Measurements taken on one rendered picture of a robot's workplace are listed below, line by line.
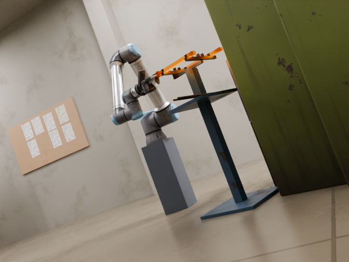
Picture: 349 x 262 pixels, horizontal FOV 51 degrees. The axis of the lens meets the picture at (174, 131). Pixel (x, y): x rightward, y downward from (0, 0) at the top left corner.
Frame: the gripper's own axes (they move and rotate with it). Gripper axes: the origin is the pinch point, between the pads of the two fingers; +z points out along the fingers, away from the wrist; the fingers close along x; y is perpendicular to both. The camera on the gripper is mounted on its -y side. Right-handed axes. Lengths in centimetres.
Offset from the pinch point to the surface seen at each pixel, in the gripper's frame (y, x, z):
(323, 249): 97, 74, 103
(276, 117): 54, -7, 64
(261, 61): 22, -6, 68
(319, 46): 31, 7, 103
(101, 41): -152, -198, -257
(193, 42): -93, -265, -143
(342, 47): 36, 7, 112
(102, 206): 88, -185, -384
